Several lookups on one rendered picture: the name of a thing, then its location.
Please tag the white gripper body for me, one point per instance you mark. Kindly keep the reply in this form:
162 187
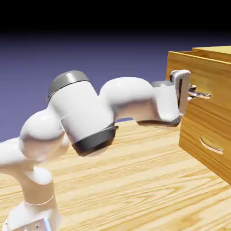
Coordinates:
185 90

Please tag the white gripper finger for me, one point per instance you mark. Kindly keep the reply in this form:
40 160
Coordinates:
193 87
190 98

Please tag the light wood drawer front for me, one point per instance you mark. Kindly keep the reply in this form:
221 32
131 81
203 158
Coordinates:
211 75
202 124

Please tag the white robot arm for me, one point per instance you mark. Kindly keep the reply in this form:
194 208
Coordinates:
81 111

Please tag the light wood cabinet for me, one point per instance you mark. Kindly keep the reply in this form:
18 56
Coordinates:
216 54

